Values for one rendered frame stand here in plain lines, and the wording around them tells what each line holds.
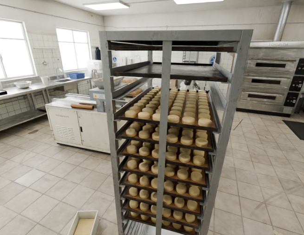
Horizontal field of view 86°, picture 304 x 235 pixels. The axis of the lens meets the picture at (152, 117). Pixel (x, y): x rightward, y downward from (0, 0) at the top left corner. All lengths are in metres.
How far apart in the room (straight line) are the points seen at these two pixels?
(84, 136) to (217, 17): 5.47
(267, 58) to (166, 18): 3.57
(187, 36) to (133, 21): 6.77
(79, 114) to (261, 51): 4.81
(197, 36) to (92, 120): 2.48
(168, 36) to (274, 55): 5.18
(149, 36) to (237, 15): 6.06
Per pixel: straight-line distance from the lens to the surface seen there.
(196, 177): 0.80
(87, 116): 2.89
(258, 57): 5.59
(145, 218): 1.09
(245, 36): 0.58
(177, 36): 0.57
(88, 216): 2.18
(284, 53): 5.72
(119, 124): 2.85
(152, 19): 7.01
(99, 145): 3.04
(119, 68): 0.72
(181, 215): 1.00
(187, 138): 0.70
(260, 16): 6.65
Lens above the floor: 1.76
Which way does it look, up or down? 23 degrees down
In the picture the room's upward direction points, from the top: 1 degrees clockwise
